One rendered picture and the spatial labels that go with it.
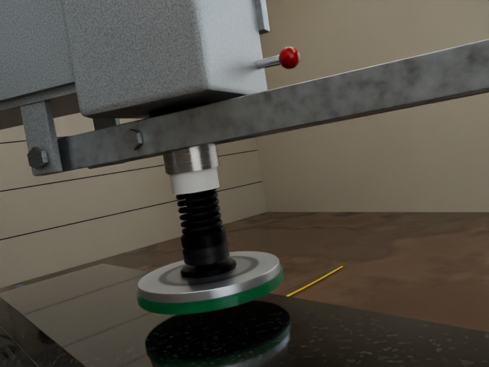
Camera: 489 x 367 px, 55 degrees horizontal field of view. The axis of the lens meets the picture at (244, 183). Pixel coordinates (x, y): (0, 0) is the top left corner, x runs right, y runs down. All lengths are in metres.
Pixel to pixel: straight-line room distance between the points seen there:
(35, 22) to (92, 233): 5.25
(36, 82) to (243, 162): 6.58
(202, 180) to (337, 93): 0.23
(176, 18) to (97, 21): 0.11
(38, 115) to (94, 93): 0.13
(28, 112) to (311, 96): 0.42
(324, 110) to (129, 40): 0.26
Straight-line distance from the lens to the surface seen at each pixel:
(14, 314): 0.99
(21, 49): 0.76
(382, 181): 6.11
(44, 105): 0.75
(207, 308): 0.62
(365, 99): 0.56
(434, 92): 0.56
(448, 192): 5.74
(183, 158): 0.66
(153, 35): 0.61
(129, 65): 0.62
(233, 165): 7.10
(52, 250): 5.76
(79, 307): 0.89
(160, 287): 0.68
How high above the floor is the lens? 1.05
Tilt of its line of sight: 4 degrees down
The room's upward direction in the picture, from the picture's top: 9 degrees counter-clockwise
